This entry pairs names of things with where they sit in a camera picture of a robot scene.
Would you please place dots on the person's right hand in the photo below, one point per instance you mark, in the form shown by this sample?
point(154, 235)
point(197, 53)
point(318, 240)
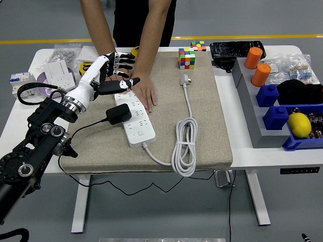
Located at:
point(123, 91)

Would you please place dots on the person's left hand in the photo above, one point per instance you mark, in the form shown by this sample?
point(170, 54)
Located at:
point(143, 87)

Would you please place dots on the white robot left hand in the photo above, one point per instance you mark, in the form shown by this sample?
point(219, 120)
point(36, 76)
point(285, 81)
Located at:
point(87, 80)

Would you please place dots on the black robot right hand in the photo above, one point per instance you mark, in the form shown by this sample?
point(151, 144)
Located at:
point(306, 238)

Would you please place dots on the black power adapter plug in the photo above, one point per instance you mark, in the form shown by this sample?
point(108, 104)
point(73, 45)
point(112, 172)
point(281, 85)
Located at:
point(118, 113)

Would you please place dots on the white power strip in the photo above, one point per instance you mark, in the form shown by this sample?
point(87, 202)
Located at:
point(142, 133)

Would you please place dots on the person's right forearm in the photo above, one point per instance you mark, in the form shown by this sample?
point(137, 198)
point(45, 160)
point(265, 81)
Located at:
point(98, 27)

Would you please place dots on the person's left forearm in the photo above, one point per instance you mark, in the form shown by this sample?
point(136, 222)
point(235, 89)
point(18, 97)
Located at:
point(155, 30)

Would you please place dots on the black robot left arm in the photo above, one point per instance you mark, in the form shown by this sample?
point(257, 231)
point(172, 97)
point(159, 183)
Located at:
point(32, 156)

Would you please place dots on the yellow tape measure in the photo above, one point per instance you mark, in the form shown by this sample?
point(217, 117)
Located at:
point(83, 69)
point(136, 50)

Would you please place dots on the clear bag of screws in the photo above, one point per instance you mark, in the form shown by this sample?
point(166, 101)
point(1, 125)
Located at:
point(63, 54)

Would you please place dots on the purple bowl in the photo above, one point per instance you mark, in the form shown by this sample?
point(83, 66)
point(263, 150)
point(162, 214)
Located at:
point(41, 79)

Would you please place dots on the large colourful puzzle cube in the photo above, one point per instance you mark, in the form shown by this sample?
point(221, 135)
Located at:
point(186, 59)

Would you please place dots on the grey-brown fabric mat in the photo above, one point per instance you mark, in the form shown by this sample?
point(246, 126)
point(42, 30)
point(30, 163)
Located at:
point(164, 141)

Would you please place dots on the white circuit breaker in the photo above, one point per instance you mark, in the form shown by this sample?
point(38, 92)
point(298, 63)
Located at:
point(22, 80)

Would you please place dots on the person's torso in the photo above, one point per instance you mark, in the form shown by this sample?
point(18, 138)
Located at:
point(131, 22)

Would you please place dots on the white table leg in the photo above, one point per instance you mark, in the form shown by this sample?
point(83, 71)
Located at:
point(256, 196)
point(82, 201)

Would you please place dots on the small colourful puzzle cube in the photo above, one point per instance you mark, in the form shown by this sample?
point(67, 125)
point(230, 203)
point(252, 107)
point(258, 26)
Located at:
point(198, 46)

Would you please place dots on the black table control panel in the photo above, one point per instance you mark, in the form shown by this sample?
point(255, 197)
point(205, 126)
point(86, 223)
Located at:
point(299, 170)

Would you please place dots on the blue plastic bin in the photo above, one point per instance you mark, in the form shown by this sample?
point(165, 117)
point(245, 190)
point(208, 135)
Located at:
point(295, 145)

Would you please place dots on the black wrapped plastic tray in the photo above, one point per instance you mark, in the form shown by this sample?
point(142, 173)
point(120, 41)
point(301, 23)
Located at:
point(232, 49)

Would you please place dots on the grey box under table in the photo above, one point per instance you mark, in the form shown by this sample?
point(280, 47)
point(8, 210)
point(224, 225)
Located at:
point(223, 179)

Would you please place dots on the grey stepped block stand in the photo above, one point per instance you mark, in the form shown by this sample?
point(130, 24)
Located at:
point(262, 136)

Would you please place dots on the orange cylinder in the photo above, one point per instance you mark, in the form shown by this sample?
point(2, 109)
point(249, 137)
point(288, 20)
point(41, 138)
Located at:
point(253, 59)
point(261, 75)

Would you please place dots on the yellow lemon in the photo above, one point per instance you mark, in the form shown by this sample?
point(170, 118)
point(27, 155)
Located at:
point(299, 125)

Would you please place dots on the dark circuit boards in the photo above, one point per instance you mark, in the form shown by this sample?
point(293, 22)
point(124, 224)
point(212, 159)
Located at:
point(316, 121)

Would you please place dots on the blue stepped block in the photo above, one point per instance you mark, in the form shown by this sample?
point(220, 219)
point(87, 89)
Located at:
point(276, 118)
point(267, 95)

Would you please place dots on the clear bag of small parts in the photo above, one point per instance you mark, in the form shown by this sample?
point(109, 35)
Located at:
point(276, 69)

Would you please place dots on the black cloth bundle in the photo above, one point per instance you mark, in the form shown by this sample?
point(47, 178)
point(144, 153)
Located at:
point(299, 92)

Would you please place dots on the clear bag of resistors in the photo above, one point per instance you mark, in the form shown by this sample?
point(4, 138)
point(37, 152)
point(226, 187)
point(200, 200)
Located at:
point(300, 71)

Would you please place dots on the white wall socket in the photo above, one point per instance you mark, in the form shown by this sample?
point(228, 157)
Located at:
point(63, 80)

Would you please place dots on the white wall switch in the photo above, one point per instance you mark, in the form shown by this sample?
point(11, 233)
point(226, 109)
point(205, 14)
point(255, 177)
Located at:
point(87, 54)

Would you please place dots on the white switch panel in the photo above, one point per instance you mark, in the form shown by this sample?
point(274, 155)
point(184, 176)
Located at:
point(58, 68)

